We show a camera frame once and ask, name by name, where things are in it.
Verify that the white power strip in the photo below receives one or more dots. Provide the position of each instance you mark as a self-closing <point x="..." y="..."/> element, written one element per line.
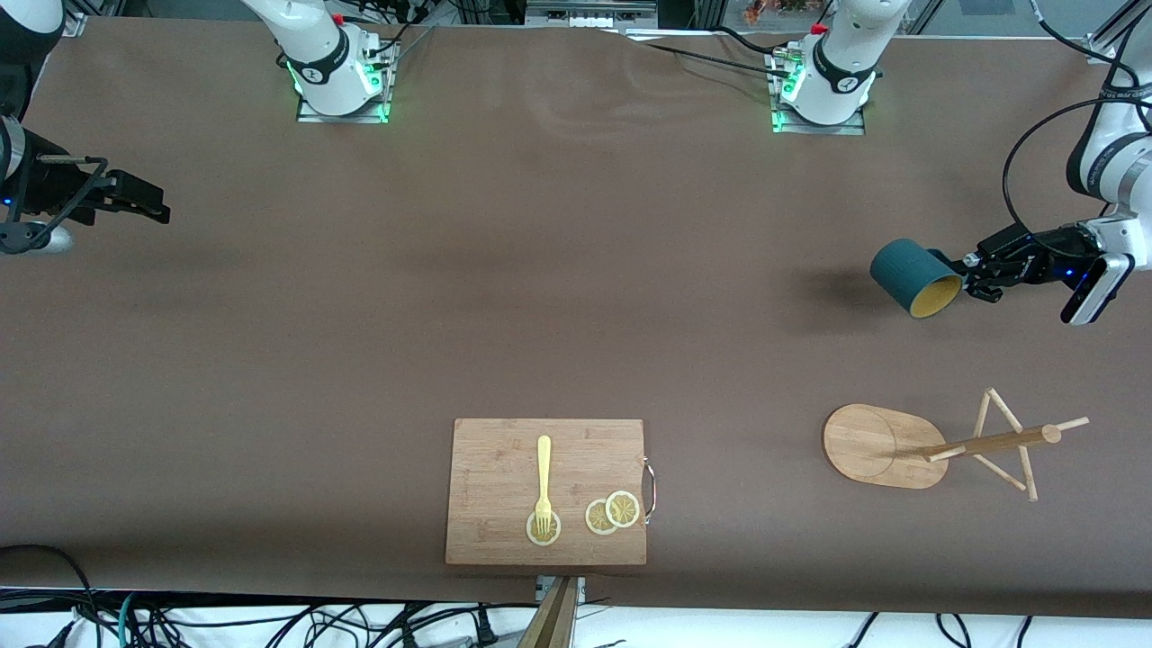
<point x="589" y="15"/>

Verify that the lemon slice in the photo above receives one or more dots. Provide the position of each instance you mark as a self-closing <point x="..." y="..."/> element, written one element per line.
<point x="531" y="535"/>
<point x="623" y="508"/>
<point x="595" y="519"/>

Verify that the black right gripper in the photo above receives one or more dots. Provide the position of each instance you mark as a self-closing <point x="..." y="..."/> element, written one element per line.
<point x="52" y="183"/>

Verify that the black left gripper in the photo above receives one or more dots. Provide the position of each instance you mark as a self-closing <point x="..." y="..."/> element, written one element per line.
<point x="1044" y="248"/>

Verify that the yellow plastic fork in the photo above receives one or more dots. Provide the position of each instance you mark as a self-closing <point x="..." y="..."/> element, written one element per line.
<point x="544" y="468"/>

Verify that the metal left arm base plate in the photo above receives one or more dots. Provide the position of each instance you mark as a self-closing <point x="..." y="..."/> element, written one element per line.
<point x="855" y="126"/>

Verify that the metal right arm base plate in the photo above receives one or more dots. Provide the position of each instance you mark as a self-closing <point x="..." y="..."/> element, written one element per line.
<point x="306" y="110"/>

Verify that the aluminium frame profile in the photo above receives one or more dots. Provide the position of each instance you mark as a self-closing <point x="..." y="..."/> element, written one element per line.
<point x="1105" y="43"/>

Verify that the small metal bracket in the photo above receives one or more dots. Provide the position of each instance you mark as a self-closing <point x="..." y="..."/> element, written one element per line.
<point x="580" y="587"/>

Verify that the wooden cup rack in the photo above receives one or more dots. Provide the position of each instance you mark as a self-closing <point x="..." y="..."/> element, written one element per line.
<point x="868" y="445"/>

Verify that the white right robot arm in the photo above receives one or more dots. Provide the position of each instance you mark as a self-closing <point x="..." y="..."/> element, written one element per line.
<point x="324" y="63"/>

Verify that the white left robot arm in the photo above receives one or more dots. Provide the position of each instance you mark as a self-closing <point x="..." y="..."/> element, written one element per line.
<point x="841" y="72"/>

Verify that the wooden post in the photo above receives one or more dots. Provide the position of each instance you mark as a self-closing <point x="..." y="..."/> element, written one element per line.
<point x="551" y="621"/>

